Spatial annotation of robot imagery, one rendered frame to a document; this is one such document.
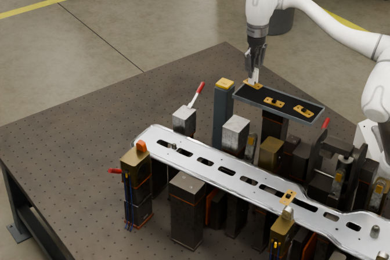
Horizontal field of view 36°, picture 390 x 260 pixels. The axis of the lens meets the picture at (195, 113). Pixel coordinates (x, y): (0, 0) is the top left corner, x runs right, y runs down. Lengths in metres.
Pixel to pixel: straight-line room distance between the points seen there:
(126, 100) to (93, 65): 1.69
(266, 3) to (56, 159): 1.30
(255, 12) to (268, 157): 0.58
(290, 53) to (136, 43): 1.33
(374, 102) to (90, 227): 1.29
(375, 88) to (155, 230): 1.09
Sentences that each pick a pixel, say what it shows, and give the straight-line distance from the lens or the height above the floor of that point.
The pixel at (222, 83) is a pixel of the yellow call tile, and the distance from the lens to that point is 2.62.
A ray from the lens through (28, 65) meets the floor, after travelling 5.08.
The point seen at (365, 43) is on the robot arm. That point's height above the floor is 1.53.
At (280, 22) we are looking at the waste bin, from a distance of 5.36.
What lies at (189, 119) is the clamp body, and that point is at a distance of 2.60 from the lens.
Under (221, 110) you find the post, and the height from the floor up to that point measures 1.03.
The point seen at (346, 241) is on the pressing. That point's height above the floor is 1.00.
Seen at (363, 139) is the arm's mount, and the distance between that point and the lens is 2.85.
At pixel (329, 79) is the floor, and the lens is 4.89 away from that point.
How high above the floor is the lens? 2.62
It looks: 37 degrees down
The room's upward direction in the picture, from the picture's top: 1 degrees clockwise
